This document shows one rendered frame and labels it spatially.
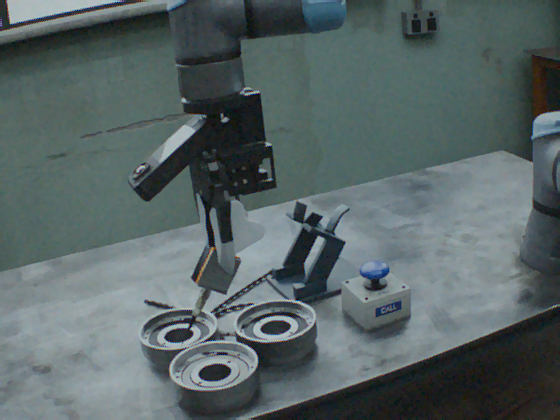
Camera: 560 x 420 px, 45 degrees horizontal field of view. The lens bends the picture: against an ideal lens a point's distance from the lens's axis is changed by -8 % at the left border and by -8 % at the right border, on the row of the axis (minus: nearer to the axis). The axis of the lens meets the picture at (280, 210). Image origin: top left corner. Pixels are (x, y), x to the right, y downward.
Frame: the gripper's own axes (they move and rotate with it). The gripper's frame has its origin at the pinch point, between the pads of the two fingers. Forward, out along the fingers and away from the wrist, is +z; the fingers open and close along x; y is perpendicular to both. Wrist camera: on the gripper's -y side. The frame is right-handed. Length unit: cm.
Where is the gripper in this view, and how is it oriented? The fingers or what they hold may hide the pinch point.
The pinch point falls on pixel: (218, 260)
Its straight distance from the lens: 87.8
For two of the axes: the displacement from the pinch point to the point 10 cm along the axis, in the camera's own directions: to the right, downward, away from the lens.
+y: 9.0, -2.4, 3.5
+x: -4.1, -3.0, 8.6
